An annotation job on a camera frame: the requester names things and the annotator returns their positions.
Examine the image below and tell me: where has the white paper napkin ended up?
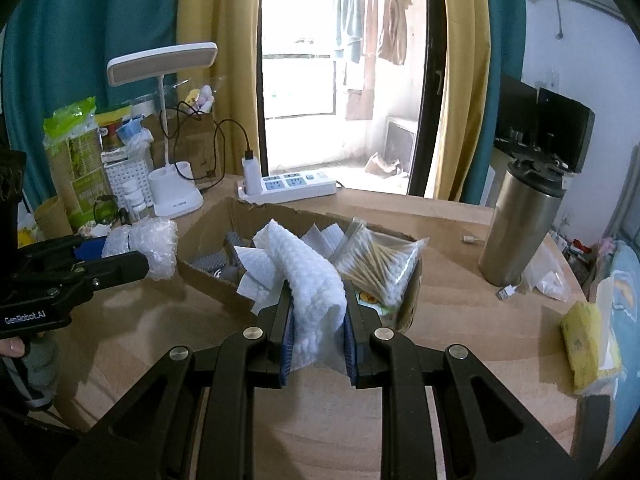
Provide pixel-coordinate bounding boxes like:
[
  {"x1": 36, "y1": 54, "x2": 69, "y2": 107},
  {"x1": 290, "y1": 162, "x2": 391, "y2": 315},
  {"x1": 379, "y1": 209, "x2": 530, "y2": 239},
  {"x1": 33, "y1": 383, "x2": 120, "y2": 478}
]
[{"x1": 300, "y1": 222, "x2": 346, "y2": 263}]

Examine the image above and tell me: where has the white power strip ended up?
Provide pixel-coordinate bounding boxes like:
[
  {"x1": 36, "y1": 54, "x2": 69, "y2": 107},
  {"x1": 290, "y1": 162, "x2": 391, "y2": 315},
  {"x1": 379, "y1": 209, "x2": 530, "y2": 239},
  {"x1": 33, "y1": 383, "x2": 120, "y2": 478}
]
[{"x1": 237, "y1": 170, "x2": 337, "y2": 201}]

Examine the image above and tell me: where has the yellow curtain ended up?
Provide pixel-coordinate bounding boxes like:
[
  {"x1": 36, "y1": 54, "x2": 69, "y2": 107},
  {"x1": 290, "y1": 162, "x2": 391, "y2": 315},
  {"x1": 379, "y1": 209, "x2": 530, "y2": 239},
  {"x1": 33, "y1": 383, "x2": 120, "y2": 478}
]
[
  {"x1": 176, "y1": 0, "x2": 268, "y2": 178},
  {"x1": 440, "y1": 0, "x2": 493, "y2": 206}
]

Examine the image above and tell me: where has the hanging light beige shirt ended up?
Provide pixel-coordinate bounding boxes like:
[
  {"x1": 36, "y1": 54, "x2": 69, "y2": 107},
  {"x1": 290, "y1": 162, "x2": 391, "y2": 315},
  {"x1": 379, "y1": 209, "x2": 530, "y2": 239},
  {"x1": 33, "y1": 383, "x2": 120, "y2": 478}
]
[{"x1": 362, "y1": 0, "x2": 386, "y2": 56}]

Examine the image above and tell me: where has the light blue printed blanket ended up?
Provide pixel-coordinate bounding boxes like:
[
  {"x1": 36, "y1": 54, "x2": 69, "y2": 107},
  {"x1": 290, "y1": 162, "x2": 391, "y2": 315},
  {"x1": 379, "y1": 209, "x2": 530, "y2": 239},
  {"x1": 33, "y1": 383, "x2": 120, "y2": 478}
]
[{"x1": 595, "y1": 240, "x2": 640, "y2": 376}]

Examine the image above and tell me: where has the white textured cloth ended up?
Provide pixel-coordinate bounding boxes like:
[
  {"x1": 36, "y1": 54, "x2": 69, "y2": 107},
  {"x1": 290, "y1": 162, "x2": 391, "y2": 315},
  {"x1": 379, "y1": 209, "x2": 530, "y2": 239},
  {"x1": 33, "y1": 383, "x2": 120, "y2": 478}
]
[{"x1": 252, "y1": 219, "x2": 347, "y2": 376}]

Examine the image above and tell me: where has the brown cardboard box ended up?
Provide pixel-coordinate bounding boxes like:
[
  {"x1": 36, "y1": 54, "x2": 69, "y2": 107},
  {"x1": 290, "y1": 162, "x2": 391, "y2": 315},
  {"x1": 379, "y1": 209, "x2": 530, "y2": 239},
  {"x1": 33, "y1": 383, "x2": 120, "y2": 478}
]
[{"x1": 177, "y1": 196, "x2": 431, "y2": 333}]

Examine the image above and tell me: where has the black flat panel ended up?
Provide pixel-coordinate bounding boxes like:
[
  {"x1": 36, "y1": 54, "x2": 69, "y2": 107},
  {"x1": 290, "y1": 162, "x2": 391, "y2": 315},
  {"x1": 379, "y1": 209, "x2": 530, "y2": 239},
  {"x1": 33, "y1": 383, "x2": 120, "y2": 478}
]
[{"x1": 499, "y1": 76, "x2": 540, "y2": 143}]

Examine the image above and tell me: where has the green glass jar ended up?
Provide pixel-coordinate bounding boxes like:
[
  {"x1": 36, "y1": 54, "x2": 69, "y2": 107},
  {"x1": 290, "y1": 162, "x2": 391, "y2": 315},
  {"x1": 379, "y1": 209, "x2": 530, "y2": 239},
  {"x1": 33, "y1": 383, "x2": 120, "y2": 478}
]
[{"x1": 92, "y1": 195, "x2": 118, "y2": 226}]

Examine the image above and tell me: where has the white charger plug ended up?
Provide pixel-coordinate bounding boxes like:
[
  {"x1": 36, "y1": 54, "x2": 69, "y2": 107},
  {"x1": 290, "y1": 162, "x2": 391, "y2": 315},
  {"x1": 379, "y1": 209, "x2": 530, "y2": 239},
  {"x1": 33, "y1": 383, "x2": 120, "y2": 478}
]
[{"x1": 242, "y1": 150, "x2": 262, "y2": 195}]

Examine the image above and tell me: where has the bag of cotton swabs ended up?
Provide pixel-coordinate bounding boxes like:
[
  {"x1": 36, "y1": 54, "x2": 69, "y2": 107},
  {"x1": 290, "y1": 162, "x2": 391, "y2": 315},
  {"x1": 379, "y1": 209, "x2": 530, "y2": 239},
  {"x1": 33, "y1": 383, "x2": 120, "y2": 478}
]
[{"x1": 334, "y1": 217, "x2": 430, "y2": 311}]

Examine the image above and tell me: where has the grey patterned sock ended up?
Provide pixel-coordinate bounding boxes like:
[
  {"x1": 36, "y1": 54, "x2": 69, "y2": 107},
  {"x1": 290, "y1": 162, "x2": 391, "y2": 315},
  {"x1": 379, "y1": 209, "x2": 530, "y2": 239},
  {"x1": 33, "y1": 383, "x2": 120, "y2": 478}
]
[
  {"x1": 225, "y1": 232, "x2": 251, "y2": 261},
  {"x1": 189, "y1": 252, "x2": 232, "y2": 275}
]

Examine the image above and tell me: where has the dark chair back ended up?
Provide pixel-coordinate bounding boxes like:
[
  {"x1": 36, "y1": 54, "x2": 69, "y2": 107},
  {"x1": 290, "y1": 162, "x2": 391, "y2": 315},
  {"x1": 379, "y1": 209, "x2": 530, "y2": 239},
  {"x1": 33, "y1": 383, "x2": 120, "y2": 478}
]
[{"x1": 580, "y1": 394, "x2": 613, "y2": 480}]

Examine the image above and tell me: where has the blue capped container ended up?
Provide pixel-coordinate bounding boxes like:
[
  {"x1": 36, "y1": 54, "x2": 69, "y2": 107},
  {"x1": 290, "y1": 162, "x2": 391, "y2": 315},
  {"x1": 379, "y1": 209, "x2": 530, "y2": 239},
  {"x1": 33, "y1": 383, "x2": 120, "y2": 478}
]
[{"x1": 117, "y1": 115, "x2": 146, "y2": 141}]

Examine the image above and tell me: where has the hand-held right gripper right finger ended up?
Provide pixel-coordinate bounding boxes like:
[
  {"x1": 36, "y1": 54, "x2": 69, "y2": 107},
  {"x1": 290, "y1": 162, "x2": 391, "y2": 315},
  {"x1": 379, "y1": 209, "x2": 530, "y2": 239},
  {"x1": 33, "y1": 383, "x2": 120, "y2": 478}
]
[{"x1": 344, "y1": 295, "x2": 586, "y2": 480}]

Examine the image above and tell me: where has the hanging tan shirt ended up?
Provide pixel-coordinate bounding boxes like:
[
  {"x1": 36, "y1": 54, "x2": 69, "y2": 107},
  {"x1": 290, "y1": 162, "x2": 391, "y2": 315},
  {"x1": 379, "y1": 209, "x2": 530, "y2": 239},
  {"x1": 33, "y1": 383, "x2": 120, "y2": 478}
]
[{"x1": 375, "y1": 0, "x2": 413, "y2": 66}]

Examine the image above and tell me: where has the red yellow jar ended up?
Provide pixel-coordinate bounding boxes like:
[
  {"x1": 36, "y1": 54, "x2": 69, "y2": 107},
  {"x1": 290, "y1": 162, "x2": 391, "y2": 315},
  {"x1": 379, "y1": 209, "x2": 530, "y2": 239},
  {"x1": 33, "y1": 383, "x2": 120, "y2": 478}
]
[{"x1": 97, "y1": 112, "x2": 131, "y2": 153}]

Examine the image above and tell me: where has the clear bubble wrap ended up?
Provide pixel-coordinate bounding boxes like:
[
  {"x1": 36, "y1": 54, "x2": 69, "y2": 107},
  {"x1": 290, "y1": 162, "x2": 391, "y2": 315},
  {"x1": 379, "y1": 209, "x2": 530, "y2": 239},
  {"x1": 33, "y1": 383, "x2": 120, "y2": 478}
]
[{"x1": 102, "y1": 217, "x2": 178, "y2": 281}]

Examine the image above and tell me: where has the black charger cable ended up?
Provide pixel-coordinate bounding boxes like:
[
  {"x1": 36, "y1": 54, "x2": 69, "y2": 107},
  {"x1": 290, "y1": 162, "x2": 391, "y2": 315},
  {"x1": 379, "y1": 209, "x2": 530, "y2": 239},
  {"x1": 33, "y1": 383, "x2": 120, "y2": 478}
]
[{"x1": 172, "y1": 101, "x2": 253, "y2": 181}]

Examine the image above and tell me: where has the brown paper cup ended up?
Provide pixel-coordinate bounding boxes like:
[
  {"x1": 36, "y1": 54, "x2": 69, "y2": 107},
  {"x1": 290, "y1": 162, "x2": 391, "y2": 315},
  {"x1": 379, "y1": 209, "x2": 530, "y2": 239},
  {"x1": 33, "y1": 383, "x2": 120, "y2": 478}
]
[{"x1": 32, "y1": 195, "x2": 73, "y2": 241}]

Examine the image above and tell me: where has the black door frame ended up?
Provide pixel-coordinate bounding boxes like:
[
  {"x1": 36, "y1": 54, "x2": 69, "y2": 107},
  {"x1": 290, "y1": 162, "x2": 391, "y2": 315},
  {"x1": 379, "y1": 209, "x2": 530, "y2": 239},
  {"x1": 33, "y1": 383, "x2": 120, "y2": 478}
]
[{"x1": 425, "y1": 0, "x2": 448, "y2": 196}]

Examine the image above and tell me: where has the white balcony appliance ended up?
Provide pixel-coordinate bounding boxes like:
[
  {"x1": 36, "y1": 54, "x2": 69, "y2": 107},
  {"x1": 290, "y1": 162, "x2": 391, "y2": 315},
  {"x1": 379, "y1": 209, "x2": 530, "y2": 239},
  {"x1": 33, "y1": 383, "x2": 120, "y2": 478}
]
[{"x1": 385, "y1": 115, "x2": 418, "y2": 173}]

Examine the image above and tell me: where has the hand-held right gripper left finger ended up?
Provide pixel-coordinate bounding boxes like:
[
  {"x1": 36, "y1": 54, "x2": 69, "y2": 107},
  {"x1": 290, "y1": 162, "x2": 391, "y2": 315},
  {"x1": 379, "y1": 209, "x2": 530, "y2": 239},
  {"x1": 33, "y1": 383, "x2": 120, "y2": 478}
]
[{"x1": 52, "y1": 280, "x2": 296, "y2": 480}]

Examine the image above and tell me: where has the white desk lamp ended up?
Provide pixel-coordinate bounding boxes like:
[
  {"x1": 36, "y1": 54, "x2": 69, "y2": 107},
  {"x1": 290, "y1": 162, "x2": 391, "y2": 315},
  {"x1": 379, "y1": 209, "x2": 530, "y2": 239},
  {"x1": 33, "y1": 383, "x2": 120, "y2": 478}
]
[{"x1": 106, "y1": 42, "x2": 219, "y2": 219}]

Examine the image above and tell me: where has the teal curtain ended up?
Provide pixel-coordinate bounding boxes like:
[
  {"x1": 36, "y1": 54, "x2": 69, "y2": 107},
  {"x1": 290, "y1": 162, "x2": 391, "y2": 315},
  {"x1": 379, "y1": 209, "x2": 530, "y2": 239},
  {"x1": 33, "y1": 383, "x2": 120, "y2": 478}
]
[
  {"x1": 0, "y1": 0, "x2": 186, "y2": 206},
  {"x1": 460, "y1": 0, "x2": 526, "y2": 206}
]

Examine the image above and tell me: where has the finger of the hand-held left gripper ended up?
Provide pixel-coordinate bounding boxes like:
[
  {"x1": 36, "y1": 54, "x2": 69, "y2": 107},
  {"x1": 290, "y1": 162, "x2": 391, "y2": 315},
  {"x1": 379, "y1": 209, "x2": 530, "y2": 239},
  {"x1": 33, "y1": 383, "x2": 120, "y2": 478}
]
[
  {"x1": 30, "y1": 236, "x2": 108, "y2": 263},
  {"x1": 75, "y1": 251, "x2": 150, "y2": 288}
]

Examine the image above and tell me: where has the brown paper bag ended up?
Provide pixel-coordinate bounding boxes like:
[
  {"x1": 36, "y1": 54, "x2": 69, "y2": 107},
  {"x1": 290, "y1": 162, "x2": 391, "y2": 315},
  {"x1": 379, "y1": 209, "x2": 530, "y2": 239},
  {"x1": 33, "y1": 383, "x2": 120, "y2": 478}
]
[{"x1": 165, "y1": 105, "x2": 226, "y2": 191}]

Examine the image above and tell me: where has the white perforated organizer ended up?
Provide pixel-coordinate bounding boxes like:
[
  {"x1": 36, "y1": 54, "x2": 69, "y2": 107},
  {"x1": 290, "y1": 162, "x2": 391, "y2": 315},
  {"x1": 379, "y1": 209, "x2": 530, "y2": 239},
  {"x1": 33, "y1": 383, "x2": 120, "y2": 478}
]
[{"x1": 102, "y1": 152, "x2": 153, "y2": 221}]

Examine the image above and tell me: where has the small plush toy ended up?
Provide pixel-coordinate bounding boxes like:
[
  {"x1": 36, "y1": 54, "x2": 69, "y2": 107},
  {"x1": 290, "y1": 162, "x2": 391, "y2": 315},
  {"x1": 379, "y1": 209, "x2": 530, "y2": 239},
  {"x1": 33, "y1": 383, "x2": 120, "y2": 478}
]
[{"x1": 185, "y1": 86, "x2": 216, "y2": 113}]

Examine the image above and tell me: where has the stainless steel tumbler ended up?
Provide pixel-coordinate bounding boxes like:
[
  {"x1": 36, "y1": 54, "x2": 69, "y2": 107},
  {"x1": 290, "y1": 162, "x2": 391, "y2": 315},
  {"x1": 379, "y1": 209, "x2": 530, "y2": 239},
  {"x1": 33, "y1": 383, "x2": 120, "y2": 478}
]
[{"x1": 478, "y1": 159, "x2": 566, "y2": 287}]

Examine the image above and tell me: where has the green snack bag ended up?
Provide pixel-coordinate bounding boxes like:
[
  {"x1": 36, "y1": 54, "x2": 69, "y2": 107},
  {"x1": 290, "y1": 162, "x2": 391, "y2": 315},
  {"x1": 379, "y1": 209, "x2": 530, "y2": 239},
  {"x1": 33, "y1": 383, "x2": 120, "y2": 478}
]
[{"x1": 42, "y1": 97, "x2": 116, "y2": 233}]

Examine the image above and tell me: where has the clear plastic bag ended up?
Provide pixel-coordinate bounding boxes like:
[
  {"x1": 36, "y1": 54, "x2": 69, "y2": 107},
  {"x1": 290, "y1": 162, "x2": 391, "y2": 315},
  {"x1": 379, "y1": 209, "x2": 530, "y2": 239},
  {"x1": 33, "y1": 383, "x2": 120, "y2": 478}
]
[{"x1": 520, "y1": 245, "x2": 576, "y2": 303}]

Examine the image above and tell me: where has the colourful printed packet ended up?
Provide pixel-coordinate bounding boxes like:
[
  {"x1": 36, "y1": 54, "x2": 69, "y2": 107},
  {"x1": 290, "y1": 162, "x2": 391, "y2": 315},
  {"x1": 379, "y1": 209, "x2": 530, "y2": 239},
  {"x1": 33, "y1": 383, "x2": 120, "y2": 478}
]
[{"x1": 352, "y1": 287, "x2": 401, "y2": 318}]

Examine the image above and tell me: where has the hanging blue towel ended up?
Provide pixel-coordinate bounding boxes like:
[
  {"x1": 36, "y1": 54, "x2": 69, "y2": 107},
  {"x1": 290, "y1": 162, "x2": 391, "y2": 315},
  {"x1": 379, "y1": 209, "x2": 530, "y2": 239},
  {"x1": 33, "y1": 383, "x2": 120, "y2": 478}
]
[{"x1": 332, "y1": 0, "x2": 366, "y2": 63}]

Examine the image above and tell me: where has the yellow sponge in plastic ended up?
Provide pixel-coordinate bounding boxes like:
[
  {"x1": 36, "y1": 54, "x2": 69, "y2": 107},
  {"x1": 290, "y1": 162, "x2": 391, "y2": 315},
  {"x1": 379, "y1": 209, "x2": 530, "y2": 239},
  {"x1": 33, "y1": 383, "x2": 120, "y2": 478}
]
[{"x1": 560, "y1": 301, "x2": 623, "y2": 395}]

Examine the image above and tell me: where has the black monitor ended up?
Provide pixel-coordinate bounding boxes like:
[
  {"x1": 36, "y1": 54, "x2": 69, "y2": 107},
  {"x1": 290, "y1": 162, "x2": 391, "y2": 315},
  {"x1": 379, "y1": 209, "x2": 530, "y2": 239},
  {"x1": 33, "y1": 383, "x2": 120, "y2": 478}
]
[{"x1": 536, "y1": 87, "x2": 596, "y2": 173}]

